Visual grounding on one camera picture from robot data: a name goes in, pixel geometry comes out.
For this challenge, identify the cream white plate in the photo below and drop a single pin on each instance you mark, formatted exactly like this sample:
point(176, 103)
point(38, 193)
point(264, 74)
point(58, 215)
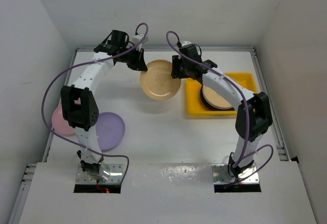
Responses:
point(214, 99)

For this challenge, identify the pink plate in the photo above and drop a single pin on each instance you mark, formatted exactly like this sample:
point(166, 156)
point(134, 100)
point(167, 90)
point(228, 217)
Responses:
point(59, 124)

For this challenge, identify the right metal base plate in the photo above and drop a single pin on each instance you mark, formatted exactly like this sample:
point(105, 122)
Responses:
point(221, 176)

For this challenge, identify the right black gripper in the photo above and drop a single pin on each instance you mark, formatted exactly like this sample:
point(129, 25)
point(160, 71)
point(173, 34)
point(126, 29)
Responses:
point(177, 72)

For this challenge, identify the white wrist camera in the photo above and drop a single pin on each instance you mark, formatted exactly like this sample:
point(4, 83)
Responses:
point(184, 43)
point(139, 39)

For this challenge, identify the orange plate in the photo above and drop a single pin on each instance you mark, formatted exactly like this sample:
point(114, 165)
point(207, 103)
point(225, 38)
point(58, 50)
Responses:
point(157, 82)

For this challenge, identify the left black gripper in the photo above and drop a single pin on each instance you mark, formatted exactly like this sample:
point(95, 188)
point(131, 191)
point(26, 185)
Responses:
point(138, 64)

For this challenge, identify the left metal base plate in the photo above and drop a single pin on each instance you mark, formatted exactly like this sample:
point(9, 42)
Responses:
point(113, 171)

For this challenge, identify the metal base plate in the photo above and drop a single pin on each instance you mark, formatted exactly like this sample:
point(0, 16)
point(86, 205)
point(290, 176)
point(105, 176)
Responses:
point(113, 171)
point(221, 176)

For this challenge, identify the purple plate near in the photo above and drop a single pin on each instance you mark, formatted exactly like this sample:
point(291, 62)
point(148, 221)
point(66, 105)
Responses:
point(110, 130)

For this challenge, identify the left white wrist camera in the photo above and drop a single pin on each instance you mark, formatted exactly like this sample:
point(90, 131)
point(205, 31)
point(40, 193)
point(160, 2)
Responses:
point(139, 39)

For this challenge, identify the dark metal plate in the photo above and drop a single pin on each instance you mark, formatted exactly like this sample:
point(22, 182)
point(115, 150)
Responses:
point(209, 106)

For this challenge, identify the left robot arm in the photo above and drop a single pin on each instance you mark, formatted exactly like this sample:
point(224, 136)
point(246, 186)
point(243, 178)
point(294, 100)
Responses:
point(79, 106)

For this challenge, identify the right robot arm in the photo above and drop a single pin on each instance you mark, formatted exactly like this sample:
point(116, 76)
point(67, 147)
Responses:
point(253, 109)

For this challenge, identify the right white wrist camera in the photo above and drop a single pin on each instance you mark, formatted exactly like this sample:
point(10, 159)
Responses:
point(184, 43)

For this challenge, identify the yellow plastic bin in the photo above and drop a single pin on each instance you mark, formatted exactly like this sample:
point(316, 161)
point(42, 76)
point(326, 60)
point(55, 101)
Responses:
point(194, 104)

